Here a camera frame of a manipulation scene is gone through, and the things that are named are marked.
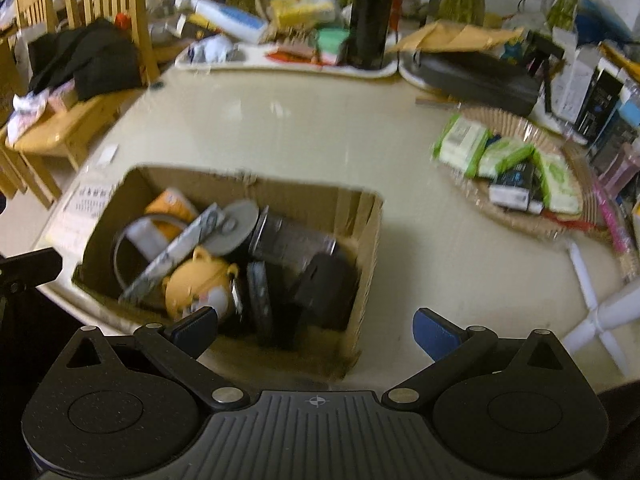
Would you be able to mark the small white card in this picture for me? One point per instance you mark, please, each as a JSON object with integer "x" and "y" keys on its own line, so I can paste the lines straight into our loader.
{"x": 107, "y": 155}

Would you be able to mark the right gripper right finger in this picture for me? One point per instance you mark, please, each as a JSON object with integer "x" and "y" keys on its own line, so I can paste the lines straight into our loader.
{"x": 454, "y": 351}

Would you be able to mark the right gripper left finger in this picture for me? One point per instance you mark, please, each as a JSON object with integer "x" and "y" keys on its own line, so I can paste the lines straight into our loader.
{"x": 174, "y": 350}

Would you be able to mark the woven paper plate basket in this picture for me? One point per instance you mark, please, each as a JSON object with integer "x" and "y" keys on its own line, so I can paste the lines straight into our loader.
{"x": 547, "y": 224}

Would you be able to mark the black cylindrical adapter block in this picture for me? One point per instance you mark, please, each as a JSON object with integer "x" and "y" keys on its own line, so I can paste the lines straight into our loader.
{"x": 326, "y": 291}

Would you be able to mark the white jar orange label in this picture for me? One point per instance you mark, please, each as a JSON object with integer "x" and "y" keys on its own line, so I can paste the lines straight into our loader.
{"x": 162, "y": 221}

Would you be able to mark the black rectangular block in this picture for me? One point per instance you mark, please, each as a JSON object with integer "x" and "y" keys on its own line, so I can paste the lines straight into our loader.
{"x": 271, "y": 306}

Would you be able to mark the rolled white blue socks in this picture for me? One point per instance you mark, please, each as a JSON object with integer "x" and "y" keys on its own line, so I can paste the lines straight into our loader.
{"x": 212, "y": 49}

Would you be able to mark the brown cardboard box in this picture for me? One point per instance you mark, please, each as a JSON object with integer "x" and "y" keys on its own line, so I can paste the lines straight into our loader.
{"x": 354, "y": 216}

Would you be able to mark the shiba dog plush pouch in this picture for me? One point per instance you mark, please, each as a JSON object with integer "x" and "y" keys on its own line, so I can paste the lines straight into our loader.
{"x": 201, "y": 281}

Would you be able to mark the large black tape roll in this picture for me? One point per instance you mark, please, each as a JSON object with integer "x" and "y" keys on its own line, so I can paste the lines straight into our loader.
{"x": 279, "y": 240}

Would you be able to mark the brown paper envelope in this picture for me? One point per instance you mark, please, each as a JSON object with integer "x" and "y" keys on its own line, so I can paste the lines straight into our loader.
{"x": 446, "y": 36}

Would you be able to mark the yellow box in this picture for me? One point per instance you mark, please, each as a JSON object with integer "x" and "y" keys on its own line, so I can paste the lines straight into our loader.
{"x": 301, "y": 13}

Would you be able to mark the black white small box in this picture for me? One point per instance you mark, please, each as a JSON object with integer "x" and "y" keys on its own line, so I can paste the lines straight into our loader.
{"x": 518, "y": 189}

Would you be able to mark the green white wipes pack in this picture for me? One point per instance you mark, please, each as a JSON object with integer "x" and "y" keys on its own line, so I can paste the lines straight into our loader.
{"x": 462, "y": 144}

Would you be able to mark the dark grey zip case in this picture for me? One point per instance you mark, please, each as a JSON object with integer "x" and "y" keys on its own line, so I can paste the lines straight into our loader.
{"x": 478, "y": 78}

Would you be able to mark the white printed paper label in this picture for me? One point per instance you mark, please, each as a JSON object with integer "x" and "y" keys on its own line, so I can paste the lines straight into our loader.
{"x": 73, "y": 225}

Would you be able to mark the white serving tray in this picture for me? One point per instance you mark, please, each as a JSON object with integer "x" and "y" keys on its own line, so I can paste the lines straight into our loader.
{"x": 257, "y": 59}

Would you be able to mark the green white sponge pack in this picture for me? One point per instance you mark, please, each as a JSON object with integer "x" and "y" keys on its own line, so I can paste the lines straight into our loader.
{"x": 330, "y": 42}

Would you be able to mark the black thermos bottle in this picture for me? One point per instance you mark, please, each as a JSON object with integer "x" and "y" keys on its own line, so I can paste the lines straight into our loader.
{"x": 368, "y": 31}

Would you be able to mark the wooden chair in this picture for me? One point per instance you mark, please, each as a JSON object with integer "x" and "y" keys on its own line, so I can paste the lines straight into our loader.
{"x": 68, "y": 134}

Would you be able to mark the white blue lotion bottle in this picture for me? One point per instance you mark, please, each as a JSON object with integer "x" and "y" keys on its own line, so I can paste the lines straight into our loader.
{"x": 233, "y": 21}

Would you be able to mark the black tape roll white core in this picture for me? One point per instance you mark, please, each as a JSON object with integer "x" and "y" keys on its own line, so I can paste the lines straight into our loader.
{"x": 238, "y": 224}

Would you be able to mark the white black product box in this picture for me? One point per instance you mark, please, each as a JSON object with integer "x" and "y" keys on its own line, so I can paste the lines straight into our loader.
{"x": 570, "y": 87}

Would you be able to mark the red packet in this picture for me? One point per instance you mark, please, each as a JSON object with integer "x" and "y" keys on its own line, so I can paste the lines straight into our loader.
{"x": 294, "y": 58}

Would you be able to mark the marbled grey white stick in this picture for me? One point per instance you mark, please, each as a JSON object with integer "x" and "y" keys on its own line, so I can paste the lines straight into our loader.
{"x": 194, "y": 234}

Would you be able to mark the black clothing pile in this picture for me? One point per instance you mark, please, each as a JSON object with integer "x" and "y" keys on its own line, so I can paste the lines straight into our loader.
{"x": 99, "y": 58}

